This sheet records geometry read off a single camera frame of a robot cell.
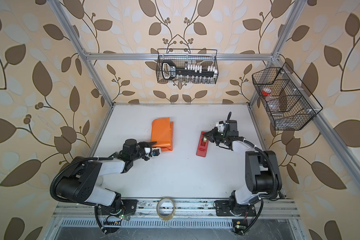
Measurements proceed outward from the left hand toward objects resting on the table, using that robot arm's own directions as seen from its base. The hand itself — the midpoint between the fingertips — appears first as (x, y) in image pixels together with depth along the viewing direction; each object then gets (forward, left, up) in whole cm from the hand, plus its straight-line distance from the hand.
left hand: (154, 141), depth 91 cm
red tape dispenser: (0, -29, -4) cm, 30 cm away
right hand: (+3, -30, +4) cm, 30 cm away
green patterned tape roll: (+2, -31, 0) cm, 31 cm away
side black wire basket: (+7, -70, +27) cm, 76 cm away
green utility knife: (-7, +25, -7) cm, 27 cm away
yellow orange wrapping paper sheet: (+7, -3, -1) cm, 8 cm away
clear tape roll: (-38, -10, -7) cm, 40 cm away
